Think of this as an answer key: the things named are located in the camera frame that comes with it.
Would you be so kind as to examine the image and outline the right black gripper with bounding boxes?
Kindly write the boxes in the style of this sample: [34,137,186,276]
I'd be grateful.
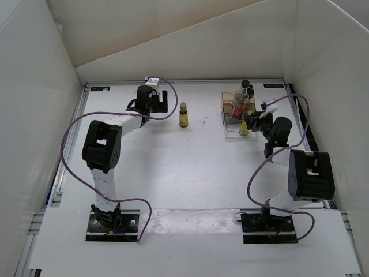
[243,111,274,143]

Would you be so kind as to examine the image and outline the small yellow-label bottle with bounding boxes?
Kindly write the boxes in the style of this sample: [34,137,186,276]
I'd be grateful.
[179,102,189,128]
[239,111,252,136]

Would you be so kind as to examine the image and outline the tall clear chili bottle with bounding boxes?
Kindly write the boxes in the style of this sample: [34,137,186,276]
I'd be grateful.
[230,80,250,119]

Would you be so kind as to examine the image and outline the white powder jar black cap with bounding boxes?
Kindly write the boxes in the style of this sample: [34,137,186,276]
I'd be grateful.
[247,84,255,103]

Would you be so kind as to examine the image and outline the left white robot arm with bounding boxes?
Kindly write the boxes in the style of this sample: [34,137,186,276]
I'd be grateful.
[82,78,168,231]

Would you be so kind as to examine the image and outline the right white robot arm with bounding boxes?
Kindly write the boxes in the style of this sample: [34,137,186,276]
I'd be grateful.
[242,111,335,231]

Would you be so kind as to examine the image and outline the tiered clear condiment rack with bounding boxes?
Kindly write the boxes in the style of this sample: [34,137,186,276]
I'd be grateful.
[221,91,259,141]

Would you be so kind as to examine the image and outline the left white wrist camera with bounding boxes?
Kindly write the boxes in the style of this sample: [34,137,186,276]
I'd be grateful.
[145,77,160,91]

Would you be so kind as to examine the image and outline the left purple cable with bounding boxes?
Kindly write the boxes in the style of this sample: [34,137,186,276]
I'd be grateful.
[59,77,178,242]

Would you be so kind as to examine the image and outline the purple cable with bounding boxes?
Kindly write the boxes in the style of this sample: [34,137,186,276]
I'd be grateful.
[59,77,178,242]
[247,93,315,241]

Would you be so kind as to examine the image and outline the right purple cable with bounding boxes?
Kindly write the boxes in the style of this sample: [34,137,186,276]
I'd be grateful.
[247,93,315,241]

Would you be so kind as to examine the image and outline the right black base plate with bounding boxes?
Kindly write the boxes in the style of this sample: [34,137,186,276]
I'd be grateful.
[234,208,298,245]

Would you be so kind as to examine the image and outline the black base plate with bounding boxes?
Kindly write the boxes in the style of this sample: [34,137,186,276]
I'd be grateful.
[234,208,298,245]
[85,210,140,242]

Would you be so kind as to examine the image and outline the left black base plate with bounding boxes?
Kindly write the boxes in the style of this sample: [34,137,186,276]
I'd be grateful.
[85,210,140,242]

